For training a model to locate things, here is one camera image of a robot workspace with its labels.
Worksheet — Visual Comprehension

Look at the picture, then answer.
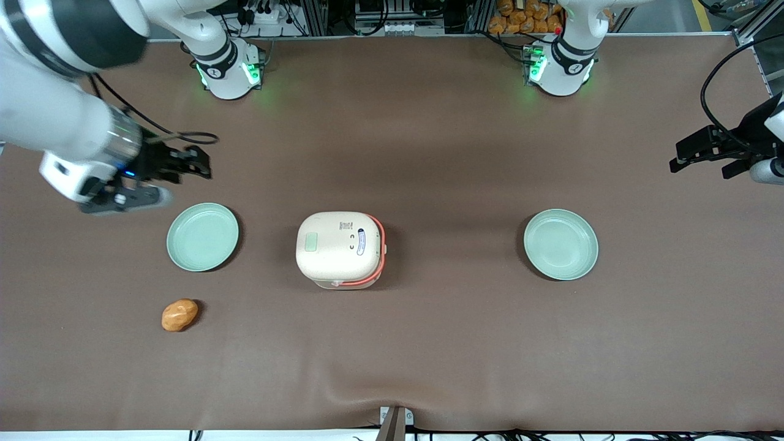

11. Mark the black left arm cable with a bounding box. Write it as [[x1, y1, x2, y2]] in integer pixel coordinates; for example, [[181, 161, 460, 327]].
[[700, 37, 784, 154]]

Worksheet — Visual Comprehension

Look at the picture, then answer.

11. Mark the white connector strip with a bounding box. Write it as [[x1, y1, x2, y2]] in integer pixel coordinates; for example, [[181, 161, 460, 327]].
[[354, 18, 445, 36]]

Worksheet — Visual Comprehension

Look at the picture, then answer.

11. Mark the aluminium frame post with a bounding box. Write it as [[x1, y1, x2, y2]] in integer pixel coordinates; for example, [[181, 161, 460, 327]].
[[300, 0, 332, 36], [464, 0, 494, 35]]

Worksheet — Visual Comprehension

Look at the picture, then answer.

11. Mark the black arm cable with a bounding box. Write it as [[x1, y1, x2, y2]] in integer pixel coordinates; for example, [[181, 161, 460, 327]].
[[88, 73, 220, 148], [700, 37, 784, 154]]

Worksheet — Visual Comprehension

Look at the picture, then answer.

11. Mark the pile of orange bread rolls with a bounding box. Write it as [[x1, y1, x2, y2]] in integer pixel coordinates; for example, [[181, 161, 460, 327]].
[[488, 0, 564, 36]]

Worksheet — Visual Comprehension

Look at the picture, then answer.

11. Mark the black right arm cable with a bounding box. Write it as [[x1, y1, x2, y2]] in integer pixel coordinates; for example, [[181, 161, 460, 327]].
[[88, 73, 220, 148]]

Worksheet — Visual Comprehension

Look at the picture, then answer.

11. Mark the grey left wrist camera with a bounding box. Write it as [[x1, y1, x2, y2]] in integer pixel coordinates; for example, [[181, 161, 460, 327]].
[[750, 158, 784, 186]]

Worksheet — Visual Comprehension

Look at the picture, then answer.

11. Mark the aluminium frame profile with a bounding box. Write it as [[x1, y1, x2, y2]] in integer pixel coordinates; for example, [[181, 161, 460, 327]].
[[732, 0, 784, 47]]

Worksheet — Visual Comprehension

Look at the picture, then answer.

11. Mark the pale green plate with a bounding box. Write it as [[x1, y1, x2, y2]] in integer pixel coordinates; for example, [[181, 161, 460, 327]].
[[523, 209, 599, 281], [167, 203, 239, 273]]

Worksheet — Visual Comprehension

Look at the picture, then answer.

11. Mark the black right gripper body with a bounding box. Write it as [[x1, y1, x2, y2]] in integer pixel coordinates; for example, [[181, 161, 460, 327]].
[[124, 126, 186, 187]]

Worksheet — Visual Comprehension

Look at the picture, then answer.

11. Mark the orange bread roll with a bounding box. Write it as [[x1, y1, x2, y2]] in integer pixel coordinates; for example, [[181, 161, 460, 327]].
[[161, 298, 199, 333]]

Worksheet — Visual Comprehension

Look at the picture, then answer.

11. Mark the grey metal table bracket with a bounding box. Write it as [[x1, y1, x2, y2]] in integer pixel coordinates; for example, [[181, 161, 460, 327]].
[[375, 405, 415, 441]]

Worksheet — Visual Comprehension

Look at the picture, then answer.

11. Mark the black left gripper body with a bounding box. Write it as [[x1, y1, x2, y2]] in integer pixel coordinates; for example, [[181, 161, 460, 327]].
[[732, 92, 783, 164]]

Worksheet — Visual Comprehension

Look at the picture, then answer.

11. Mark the brown table cover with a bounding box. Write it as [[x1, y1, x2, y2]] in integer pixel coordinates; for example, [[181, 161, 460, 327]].
[[0, 34, 784, 433]]

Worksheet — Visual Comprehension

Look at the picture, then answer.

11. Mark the white power strip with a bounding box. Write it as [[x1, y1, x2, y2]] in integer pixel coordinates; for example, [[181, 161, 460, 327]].
[[242, 0, 296, 26]]

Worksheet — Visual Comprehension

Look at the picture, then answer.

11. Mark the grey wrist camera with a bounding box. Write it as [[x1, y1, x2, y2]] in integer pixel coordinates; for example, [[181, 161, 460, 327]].
[[80, 184, 173, 215], [750, 158, 784, 186]]

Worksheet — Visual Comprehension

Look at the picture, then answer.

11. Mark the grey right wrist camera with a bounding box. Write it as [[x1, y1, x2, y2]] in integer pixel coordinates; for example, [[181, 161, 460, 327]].
[[80, 184, 173, 215]]

